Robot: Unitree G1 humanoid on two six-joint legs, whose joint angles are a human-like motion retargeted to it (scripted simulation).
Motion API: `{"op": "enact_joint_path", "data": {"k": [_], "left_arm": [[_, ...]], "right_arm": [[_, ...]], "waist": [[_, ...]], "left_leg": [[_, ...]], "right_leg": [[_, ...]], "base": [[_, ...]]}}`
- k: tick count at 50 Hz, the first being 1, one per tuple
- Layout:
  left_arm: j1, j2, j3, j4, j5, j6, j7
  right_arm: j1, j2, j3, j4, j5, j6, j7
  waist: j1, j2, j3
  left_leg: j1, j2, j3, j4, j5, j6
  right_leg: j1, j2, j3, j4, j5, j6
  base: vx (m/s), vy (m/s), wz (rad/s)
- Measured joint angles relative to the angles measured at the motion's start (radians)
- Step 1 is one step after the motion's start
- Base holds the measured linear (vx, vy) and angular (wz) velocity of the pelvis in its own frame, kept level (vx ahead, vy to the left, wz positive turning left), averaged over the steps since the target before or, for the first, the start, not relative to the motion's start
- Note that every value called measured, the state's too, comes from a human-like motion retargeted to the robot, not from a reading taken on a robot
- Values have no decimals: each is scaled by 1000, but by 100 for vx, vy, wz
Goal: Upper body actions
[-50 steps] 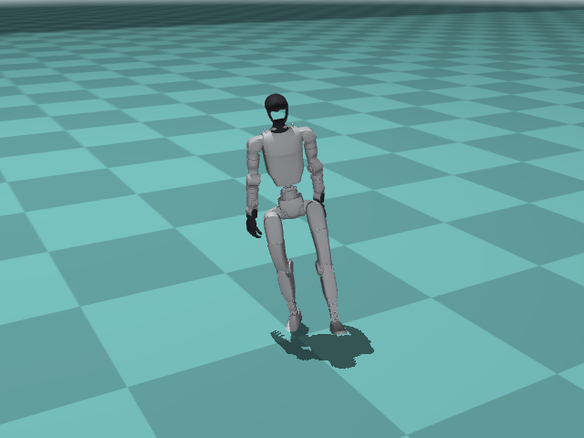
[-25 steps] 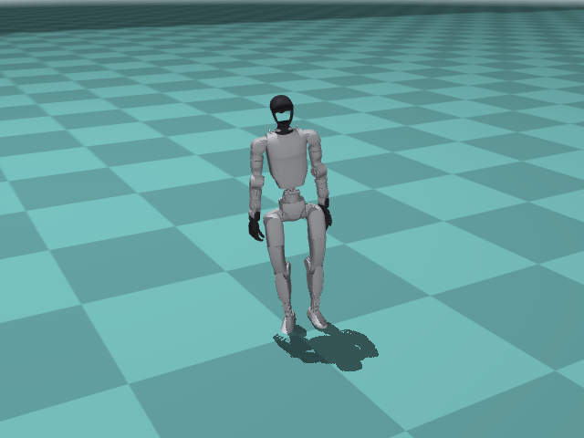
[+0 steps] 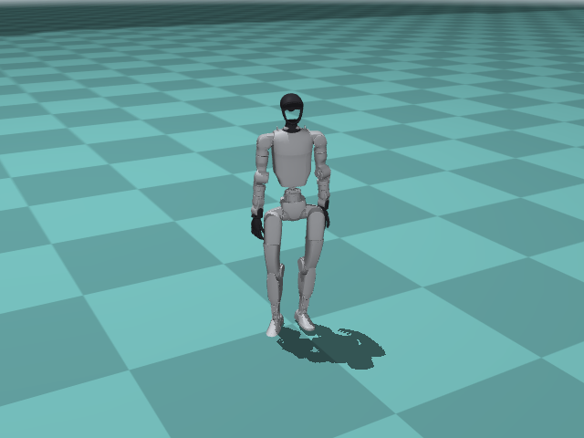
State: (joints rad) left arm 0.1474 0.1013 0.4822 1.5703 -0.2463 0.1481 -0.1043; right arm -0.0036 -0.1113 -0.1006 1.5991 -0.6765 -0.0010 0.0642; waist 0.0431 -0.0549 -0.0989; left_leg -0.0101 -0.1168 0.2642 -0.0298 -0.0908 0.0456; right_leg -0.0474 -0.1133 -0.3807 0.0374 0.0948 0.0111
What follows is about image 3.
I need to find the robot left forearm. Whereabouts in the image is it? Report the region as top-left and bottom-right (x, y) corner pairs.
(317, 171), (331, 208)

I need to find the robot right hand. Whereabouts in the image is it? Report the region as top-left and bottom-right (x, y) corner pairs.
(251, 208), (265, 240)

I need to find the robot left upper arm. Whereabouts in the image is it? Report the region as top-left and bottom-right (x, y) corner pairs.
(310, 130), (331, 180)

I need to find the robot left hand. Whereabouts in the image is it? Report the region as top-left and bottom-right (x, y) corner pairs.
(318, 200), (329, 228)

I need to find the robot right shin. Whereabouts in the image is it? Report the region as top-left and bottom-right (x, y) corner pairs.
(266, 273), (283, 321)

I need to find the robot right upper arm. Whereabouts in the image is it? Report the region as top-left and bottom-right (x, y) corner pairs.
(255, 133), (274, 184)

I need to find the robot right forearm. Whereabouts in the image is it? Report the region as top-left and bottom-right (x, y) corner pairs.
(251, 172), (266, 215)

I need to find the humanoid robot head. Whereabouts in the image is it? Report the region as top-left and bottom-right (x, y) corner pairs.
(280, 93), (304, 133)

